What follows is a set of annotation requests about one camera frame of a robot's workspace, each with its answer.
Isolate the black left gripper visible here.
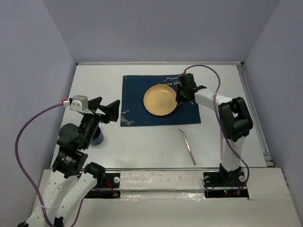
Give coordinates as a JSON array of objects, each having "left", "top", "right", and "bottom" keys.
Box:
[{"left": 80, "top": 96, "right": 121, "bottom": 148}]

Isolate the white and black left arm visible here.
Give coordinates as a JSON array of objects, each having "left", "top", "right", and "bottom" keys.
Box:
[{"left": 14, "top": 95, "right": 120, "bottom": 227}]

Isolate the dark blue patterned cloth napkin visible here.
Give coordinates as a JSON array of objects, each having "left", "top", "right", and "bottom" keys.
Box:
[{"left": 120, "top": 75, "right": 201, "bottom": 127}]

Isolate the tan round plate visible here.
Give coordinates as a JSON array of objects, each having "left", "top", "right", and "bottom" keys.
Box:
[{"left": 143, "top": 85, "right": 178, "bottom": 116}]

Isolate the knife with pink handle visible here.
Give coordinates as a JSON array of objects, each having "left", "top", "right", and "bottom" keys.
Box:
[{"left": 220, "top": 134, "right": 224, "bottom": 160}]

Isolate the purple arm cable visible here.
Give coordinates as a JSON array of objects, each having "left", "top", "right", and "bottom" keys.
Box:
[
  {"left": 182, "top": 64, "right": 250, "bottom": 196},
  {"left": 15, "top": 100, "right": 82, "bottom": 227}
]

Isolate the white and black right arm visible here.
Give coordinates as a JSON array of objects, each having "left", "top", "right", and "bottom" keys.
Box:
[{"left": 176, "top": 72, "right": 253, "bottom": 185}]

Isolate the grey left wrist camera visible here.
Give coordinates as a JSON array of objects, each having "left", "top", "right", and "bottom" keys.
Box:
[{"left": 70, "top": 95, "right": 89, "bottom": 113}]

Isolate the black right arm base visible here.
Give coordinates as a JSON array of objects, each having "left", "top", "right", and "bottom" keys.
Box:
[{"left": 202, "top": 172, "right": 249, "bottom": 199}]

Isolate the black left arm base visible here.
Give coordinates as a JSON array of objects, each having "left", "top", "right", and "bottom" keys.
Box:
[{"left": 84, "top": 172, "right": 121, "bottom": 199}]

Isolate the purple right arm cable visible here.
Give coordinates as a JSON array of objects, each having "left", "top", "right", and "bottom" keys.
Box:
[{"left": 182, "top": 64, "right": 250, "bottom": 196}]

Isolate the dark blue cup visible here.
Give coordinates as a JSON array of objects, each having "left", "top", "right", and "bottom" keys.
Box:
[{"left": 90, "top": 127, "right": 104, "bottom": 146}]

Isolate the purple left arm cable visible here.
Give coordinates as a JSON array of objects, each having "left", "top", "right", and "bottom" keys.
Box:
[{"left": 15, "top": 100, "right": 82, "bottom": 227}]

